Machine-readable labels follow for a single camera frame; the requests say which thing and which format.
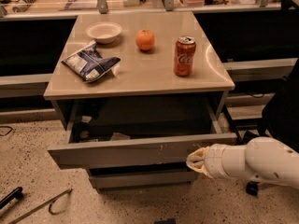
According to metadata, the grey drawer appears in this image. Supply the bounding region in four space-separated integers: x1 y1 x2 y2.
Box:
89 168 197 189
48 109 236 169

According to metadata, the grey drawer cabinet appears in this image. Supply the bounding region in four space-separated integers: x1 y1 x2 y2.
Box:
43 11 235 192

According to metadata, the metal rod on floor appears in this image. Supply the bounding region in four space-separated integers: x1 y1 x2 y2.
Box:
8 188 72 224

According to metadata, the grey top drawer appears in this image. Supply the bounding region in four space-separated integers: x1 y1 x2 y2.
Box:
48 109 236 169

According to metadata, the white bowl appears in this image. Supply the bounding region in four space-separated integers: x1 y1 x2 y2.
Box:
86 21 122 44

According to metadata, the black cable on floor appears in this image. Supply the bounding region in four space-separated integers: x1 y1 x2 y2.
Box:
0 125 14 138

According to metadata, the black coiled cable tool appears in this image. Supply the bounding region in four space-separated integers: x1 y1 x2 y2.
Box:
12 0 36 13

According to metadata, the white paper in drawer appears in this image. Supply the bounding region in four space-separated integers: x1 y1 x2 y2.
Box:
110 133 130 141

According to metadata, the orange fruit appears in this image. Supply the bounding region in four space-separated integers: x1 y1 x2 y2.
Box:
135 30 155 51

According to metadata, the black handle on floor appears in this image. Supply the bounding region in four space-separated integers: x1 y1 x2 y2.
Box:
0 187 23 210

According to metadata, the red cola can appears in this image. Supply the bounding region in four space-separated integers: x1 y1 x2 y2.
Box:
174 35 196 77

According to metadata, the black office chair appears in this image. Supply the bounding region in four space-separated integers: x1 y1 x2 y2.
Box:
221 58 299 197

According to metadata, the blue white chip bag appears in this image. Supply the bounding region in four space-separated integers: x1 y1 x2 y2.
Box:
62 42 121 82

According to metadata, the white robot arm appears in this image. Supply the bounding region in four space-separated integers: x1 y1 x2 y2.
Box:
186 137 299 189

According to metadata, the grey lower drawer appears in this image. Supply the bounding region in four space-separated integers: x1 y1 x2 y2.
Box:
89 168 197 189

